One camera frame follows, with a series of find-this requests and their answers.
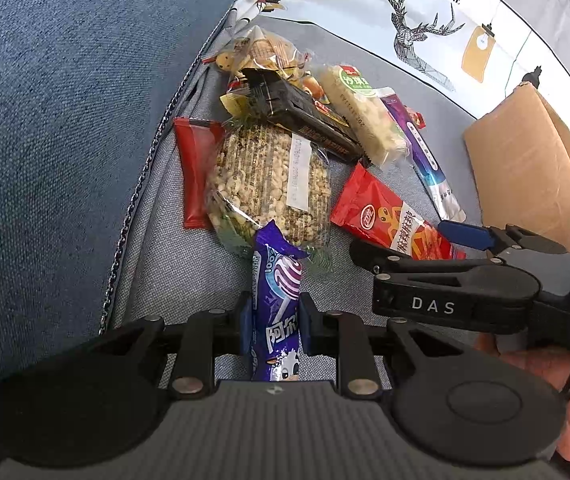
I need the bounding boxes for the purple white snack sachet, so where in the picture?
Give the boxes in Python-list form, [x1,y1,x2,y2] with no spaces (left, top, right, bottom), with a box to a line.
[374,87,466,222]

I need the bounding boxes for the purple lollipop candy pack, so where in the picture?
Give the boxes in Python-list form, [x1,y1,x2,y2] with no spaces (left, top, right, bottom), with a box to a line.
[251,221,307,382]

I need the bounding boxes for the red snack bag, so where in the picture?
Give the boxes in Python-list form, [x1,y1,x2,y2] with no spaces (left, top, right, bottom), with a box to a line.
[329,164,466,260]

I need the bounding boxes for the small red peanut candy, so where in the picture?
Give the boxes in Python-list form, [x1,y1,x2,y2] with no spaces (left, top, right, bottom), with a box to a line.
[404,106,426,130]

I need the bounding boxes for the green sachima cake pack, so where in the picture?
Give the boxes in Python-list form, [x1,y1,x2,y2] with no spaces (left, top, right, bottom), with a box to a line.
[317,65,410,169]

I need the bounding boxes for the round peanut brittle pack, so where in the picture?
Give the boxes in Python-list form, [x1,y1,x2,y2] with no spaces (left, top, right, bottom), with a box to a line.
[205,119,332,266]

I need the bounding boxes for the dark red snack stick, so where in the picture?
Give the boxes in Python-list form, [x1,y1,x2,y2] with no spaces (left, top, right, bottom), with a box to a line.
[173,117,225,229]

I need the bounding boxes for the yellow orange snack pack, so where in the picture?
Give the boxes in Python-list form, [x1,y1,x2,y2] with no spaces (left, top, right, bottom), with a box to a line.
[220,92,251,118]

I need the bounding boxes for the black chocolate biscuit pack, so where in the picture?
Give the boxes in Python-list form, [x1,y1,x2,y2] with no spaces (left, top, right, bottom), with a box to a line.
[243,68,364,162]

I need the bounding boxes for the clear bag of candies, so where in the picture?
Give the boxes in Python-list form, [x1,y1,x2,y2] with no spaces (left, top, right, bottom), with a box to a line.
[203,25,329,104]

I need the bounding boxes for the cardboard box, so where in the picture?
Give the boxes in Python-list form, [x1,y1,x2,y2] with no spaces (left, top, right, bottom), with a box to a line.
[463,82,570,252]

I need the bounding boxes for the deer print sofa cover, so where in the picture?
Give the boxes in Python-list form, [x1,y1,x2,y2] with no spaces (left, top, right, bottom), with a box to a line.
[109,0,570,331]

